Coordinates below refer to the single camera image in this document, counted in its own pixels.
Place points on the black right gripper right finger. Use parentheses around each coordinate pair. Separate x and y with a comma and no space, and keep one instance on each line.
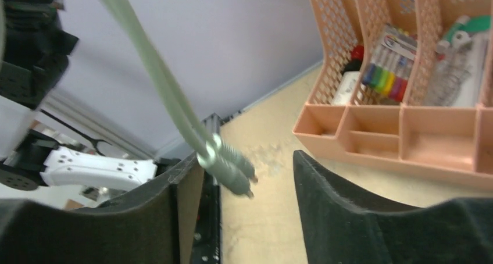
(345,223)

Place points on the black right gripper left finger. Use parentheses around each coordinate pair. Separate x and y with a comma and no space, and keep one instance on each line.
(153,223)

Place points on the mint green headphones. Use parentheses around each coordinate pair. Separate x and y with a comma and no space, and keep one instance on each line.
(229,166)

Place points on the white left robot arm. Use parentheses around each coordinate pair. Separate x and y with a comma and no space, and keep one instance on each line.
(35,53)

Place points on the white staples box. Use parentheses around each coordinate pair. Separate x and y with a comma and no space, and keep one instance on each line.
(346,88)

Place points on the colourful marker set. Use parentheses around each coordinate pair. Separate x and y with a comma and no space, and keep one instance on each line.
(391,63)

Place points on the peach plastic file organizer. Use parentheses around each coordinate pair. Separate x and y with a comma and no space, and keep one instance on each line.
(434,143)

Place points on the clear plastic ruler pouch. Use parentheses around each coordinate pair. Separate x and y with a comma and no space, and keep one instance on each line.
(457,76)

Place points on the green white glue bottle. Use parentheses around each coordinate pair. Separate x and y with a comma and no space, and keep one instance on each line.
(462,32)

